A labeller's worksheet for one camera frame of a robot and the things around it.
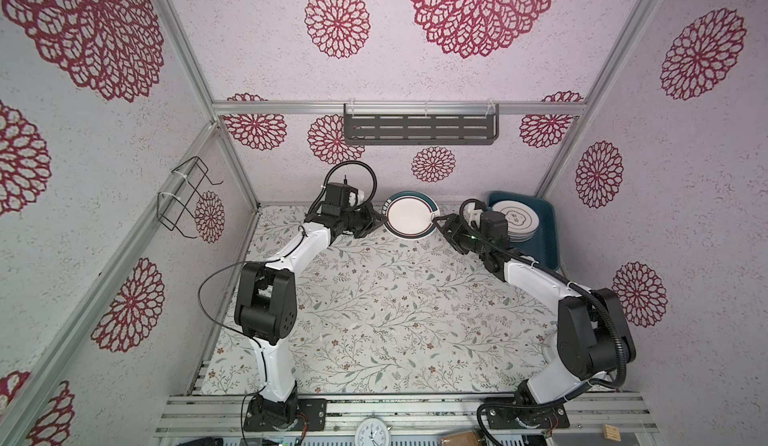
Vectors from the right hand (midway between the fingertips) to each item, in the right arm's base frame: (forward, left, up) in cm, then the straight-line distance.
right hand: (439, 221), depth 87 cm
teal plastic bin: (+6, -39, -20) cm, 44 cm away
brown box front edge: (-51, -4, -17) cm, 54 cm away
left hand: (0, +15, -1) cm, 15 cm away
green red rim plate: (+3, +8, -1) cm, 9 cm away
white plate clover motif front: (+16, -34, -17) cm, 41 cm away
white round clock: (-51, +17, -17) cm, 56 cm away
